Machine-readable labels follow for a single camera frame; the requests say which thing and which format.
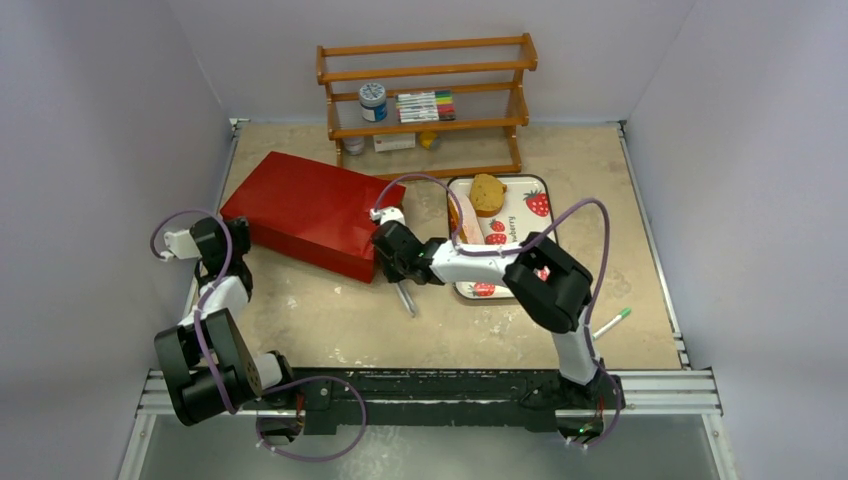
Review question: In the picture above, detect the red paper bag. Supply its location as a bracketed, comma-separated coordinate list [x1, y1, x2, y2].
[220, 152, 388, 283]

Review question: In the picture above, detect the yellow fake bread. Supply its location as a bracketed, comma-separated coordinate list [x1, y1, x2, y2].
[468, 174, 508, 218]

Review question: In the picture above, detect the strawberry print white tray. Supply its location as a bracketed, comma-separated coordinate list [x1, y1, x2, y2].
[453, 174, 554, 303]

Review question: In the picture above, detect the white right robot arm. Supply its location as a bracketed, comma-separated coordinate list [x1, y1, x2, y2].
[371, 220, 601, 407]

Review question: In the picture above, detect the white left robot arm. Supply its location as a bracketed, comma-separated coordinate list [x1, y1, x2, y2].
[151, 216, 298, 426]

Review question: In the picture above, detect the small white box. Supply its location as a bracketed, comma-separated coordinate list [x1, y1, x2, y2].
[372, 133, 416, 153]

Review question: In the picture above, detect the small white bottle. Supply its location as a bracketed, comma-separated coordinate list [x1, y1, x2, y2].
[342, 136, 366, 155]

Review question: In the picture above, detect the small yellow cube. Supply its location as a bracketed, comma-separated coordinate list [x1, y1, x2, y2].
[418, 131, 440, 150]

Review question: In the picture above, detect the pack of coloured markers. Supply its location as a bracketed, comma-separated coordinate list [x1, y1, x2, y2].
[395, 90, 456, 124]

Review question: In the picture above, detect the blue label white jar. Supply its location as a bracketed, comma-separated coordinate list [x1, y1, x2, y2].
[358, 82, 387, 122]

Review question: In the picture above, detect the orange wooden shelf rack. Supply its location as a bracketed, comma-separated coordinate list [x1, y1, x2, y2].
[315, 32, 538, 177]

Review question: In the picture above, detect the green cap white marker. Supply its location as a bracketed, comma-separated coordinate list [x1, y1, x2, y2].
[592, 308, 632, 340]

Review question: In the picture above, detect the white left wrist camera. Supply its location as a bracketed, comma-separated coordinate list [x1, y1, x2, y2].
[157, 229, 201, 262]

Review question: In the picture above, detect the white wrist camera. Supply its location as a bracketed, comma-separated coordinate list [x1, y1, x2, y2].
[157, 229, 201, 262]
[369, 207, 406, 226]

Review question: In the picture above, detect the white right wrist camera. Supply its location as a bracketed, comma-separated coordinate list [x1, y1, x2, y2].
[369, 207, 406, 226]

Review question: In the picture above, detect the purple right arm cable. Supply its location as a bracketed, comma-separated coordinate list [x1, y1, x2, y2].
[372, 173, 625, 452]

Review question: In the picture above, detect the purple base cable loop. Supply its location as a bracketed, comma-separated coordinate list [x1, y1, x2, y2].
[254, 376, 369, 464]

